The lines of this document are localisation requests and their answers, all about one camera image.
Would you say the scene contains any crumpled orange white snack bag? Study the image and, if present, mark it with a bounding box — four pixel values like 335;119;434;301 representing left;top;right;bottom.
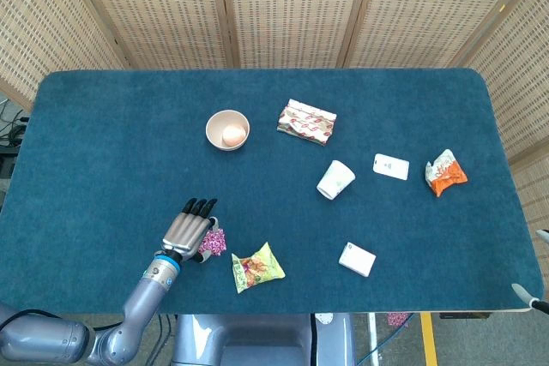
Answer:
425;148;469;198

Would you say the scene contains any blue table cloth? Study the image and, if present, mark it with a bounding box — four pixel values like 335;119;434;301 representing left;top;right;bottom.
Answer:
0;68;545;315

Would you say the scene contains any blue floor cable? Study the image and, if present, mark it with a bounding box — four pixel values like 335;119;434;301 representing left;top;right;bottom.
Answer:
355;313;417;363

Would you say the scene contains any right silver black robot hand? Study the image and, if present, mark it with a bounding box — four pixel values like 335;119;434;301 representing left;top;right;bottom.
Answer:
510;229;549;311

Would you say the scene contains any woven wooden folding screen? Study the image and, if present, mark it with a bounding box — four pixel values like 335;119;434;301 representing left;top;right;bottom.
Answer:
0;0;549;224

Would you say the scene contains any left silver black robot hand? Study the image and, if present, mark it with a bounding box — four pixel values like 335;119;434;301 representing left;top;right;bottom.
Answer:
160;197;224;263

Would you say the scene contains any beige bowl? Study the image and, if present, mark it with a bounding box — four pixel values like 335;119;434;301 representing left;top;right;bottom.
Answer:
205;109;251;152

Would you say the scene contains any yellow green snack bag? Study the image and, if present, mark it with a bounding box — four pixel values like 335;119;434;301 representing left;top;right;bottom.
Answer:
231;241;287;295

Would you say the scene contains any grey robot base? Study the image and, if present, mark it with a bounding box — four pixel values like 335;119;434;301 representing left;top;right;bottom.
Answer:
171;313;357;366

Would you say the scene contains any brown red printed wrapped packet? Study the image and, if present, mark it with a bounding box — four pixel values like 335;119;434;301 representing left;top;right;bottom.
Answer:
276;99;338;147

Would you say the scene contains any black box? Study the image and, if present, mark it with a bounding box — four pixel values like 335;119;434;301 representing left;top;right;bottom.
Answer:
0;145;18;181

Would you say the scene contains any black cable bundle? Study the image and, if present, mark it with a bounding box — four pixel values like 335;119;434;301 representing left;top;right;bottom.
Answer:
0;99;31;148

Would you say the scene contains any white tissue pack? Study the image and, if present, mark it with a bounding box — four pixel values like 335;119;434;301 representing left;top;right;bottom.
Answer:
338;241;377;278

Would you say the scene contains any white green printed paper cup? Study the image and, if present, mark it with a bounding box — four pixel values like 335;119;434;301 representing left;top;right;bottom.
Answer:
316;159;357;201

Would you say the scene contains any yellow floor tape strip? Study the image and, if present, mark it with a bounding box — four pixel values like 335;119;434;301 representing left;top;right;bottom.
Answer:
419;313;438;366

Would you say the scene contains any pale orange egg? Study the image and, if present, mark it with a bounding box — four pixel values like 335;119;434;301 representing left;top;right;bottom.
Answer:
221;124;244;147

